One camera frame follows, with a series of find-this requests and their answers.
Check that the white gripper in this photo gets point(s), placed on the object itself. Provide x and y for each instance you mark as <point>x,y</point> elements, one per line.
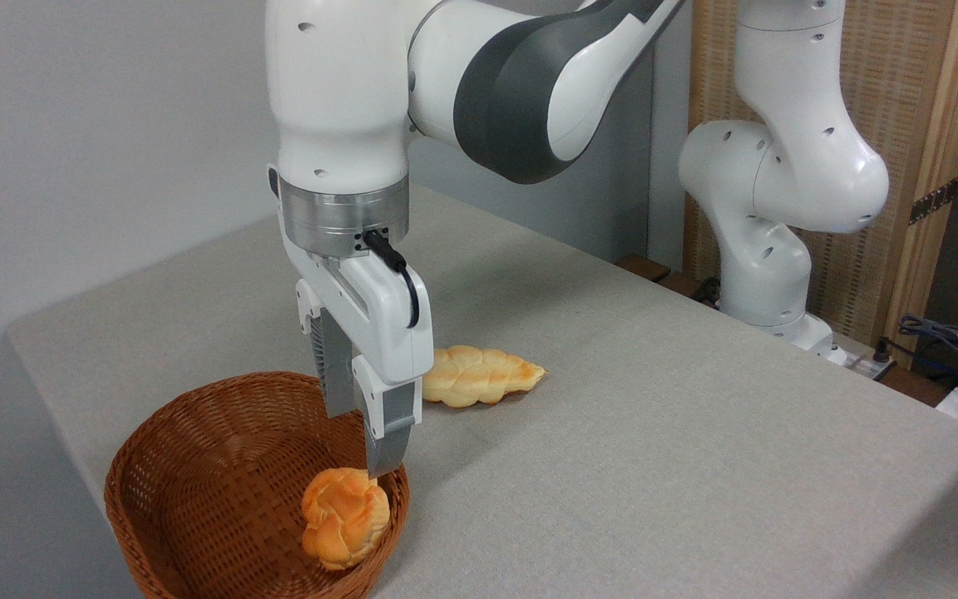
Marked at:
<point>383,308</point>

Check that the round knotted bread roll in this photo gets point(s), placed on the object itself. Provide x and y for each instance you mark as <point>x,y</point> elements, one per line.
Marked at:
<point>344,520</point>

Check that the black plug at robot base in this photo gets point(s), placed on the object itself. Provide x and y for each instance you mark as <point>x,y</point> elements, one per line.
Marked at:
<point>883,353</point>

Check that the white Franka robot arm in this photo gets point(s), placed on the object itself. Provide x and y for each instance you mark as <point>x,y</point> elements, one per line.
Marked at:
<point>778,166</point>

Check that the long braided bread loaf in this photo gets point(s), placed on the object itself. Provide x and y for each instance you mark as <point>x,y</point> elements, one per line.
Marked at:
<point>479,376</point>

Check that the brown woven wicker basket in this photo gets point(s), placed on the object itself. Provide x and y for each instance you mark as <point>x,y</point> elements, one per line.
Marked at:
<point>221,499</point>

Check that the grey tablecloth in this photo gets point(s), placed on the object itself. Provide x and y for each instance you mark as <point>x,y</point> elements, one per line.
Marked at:
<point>654,433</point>

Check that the dark metal screen hinge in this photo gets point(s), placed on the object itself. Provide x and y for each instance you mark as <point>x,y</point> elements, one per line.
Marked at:
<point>932,202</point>

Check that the wooden woven folding screen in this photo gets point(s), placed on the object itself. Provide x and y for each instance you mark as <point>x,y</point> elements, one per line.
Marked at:
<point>920,100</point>

